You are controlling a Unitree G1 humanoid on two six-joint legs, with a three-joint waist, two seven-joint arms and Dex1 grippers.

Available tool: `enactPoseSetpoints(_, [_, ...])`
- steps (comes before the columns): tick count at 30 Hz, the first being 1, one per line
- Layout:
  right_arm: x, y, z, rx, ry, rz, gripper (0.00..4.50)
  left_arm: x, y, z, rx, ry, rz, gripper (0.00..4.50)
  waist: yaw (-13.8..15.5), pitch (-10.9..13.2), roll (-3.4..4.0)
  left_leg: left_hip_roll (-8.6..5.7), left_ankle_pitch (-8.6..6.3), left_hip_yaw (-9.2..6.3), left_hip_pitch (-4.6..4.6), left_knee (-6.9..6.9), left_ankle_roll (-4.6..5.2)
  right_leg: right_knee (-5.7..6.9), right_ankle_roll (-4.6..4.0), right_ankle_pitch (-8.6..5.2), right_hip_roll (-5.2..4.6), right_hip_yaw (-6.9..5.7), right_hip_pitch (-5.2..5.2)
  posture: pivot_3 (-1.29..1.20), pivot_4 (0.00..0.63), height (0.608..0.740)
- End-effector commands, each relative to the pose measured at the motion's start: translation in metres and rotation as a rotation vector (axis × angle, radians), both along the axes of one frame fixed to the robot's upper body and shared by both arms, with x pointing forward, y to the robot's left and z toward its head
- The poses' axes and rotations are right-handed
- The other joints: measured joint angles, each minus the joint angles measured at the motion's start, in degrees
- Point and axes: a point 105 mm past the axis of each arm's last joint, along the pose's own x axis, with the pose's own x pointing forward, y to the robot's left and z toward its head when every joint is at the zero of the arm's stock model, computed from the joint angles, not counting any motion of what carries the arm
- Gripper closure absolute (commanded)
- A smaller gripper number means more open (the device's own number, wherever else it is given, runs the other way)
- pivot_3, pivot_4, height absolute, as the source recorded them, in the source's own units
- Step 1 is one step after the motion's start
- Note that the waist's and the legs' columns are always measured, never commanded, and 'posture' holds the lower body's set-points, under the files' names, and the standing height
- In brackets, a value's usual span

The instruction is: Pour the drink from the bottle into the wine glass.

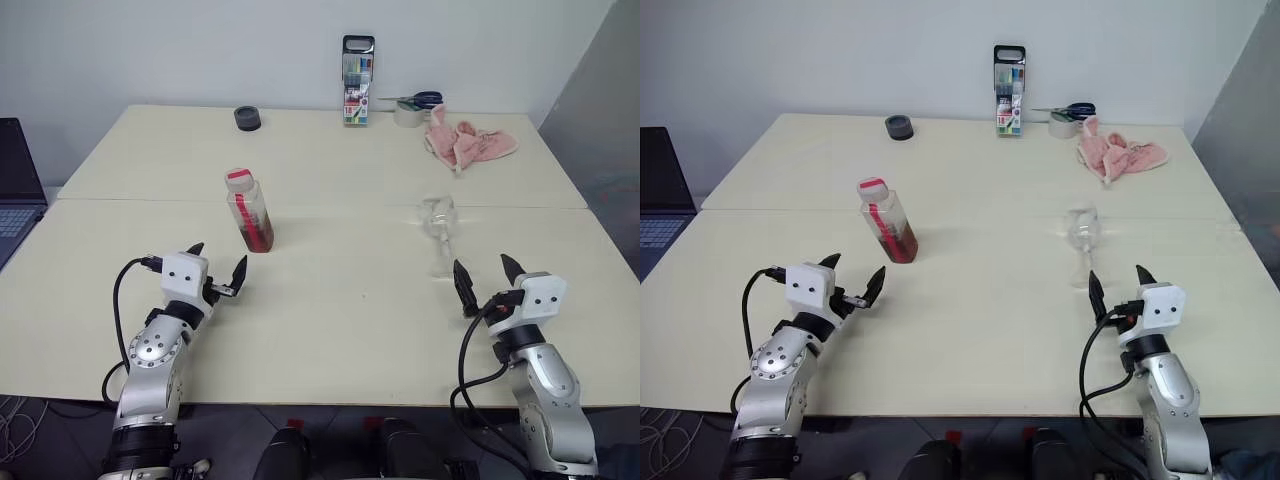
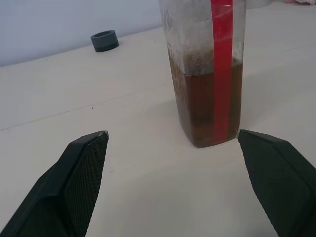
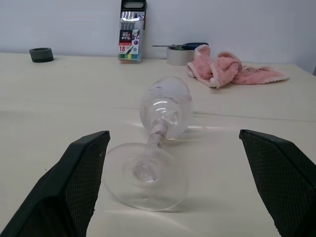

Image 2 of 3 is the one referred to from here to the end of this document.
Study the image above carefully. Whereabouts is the black round cap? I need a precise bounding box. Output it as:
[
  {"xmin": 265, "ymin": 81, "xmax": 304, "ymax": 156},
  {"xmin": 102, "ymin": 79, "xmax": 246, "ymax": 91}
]
[{"xmin": 90, "ymin": 30, "xmax": 120, "ymax": 53}]

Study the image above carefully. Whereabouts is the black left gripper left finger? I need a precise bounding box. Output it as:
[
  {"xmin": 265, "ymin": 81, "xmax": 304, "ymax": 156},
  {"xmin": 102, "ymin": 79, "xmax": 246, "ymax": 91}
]
[{"xmin": 0, "ymin": 130, "xmax": 110, "ymax": 237}]

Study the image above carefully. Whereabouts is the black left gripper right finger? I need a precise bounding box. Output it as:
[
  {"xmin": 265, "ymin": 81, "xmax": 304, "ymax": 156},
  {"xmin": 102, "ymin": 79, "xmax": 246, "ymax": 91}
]
[{"xmin": 237, "ymin": 129, "xmax": 316, "ymax": 237}]

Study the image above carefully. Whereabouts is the clear plastic bottle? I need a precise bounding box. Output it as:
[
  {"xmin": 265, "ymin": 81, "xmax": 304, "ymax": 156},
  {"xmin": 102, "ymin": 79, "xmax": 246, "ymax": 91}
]
[{"xmin": 158, "ymin": 0, "xmax": 247, "ymax": 149}]

